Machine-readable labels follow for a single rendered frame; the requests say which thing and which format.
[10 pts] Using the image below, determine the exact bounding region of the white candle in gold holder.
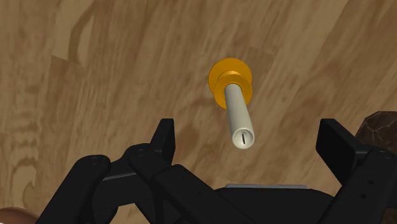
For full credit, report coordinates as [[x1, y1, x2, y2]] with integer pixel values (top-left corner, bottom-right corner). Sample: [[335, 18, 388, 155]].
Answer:
[[207, 57, 256, 150]]

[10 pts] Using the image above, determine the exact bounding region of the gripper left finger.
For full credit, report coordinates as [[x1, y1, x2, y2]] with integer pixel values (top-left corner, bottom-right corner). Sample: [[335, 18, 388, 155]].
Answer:
[[36, 118, 255, 224]]

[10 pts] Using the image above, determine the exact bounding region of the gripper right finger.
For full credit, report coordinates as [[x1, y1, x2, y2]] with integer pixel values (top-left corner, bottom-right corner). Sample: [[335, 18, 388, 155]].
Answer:
[[316, 118, 397, 224]]

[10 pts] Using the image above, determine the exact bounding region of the reddish brown round object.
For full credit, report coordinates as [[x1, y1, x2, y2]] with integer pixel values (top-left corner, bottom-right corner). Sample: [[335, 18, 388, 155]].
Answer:
[[0, 207, 39, 224]]

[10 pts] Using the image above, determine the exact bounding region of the dark brown cracked round object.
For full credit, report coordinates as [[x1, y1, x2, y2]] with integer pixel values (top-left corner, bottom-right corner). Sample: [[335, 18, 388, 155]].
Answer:
[[354, 111, 397, 153]]

